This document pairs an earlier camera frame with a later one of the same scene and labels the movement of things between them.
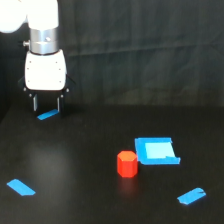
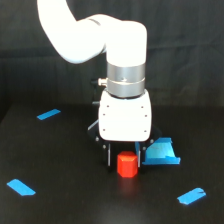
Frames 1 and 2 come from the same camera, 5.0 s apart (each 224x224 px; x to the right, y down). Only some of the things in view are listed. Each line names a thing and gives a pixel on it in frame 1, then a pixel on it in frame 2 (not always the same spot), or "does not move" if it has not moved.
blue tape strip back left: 48,114 does not move
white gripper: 45,73 to 124,121
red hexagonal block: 127,164 does not move
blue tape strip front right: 192,196 does not move
